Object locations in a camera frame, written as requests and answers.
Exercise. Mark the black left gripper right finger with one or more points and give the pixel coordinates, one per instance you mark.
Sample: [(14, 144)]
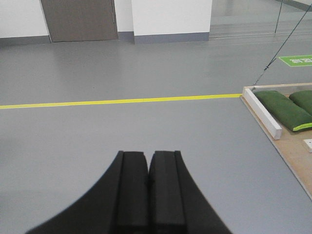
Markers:
[(177, 205)]

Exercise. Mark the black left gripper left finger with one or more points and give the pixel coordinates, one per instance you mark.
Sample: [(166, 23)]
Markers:
[(116, 204)]

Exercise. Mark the brown grey room door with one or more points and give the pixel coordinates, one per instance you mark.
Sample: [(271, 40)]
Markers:
[(80, 20)]

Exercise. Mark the right plywood base board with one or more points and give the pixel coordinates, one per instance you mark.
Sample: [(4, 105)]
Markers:
[(290, 146)]

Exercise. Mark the green sandbag far front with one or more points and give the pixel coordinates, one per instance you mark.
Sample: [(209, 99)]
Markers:
[(293, 117)]

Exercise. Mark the green sandbag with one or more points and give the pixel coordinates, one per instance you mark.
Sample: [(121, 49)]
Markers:
[(303, 99), (293, 117)]

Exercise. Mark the green sandbag far back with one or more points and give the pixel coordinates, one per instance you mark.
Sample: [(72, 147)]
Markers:
[(303, 99)]

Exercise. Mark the white pillar with grey skirting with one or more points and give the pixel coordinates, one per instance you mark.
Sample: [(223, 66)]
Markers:
[(165, 21)]

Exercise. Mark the green floor sign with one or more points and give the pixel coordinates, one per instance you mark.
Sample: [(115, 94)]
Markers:
[(297, 61)]

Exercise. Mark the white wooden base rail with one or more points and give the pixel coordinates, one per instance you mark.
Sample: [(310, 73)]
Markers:
[(267, 120)]

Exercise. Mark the white triangular door frame brace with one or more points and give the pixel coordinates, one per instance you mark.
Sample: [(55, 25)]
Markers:
[(308, 144)]

